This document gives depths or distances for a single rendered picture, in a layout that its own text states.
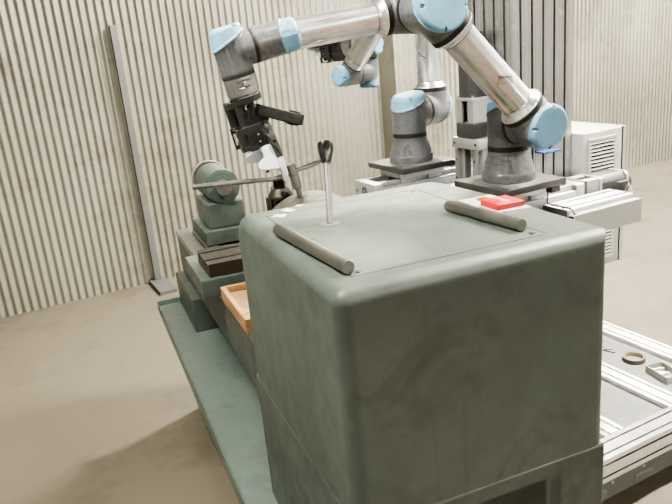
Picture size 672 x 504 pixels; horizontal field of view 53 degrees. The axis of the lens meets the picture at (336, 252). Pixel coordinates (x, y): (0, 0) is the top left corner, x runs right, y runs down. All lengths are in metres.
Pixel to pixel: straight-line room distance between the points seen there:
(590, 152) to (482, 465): 1.40
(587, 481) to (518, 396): 0.26
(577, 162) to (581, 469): 1.26
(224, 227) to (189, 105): 2.47
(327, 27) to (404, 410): 0.99
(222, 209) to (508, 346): 1.78
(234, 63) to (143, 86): 3.50
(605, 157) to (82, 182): 3.57
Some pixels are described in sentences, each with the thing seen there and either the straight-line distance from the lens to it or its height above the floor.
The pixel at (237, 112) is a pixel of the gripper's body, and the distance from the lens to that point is 1.55.
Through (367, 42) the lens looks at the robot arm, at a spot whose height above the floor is 1.57.
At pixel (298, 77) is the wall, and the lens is 5.39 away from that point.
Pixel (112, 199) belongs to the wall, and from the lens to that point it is 5.03.
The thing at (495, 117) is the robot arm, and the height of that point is 1.34.
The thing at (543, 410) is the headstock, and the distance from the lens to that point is 1.20.
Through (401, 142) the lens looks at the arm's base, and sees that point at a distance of 2.34.
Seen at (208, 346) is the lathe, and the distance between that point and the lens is 2.60.
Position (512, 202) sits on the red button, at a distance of 1.31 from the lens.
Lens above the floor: 1.58
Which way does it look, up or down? 17 degrees down
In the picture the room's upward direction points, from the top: 5 degrees counter-clockwise
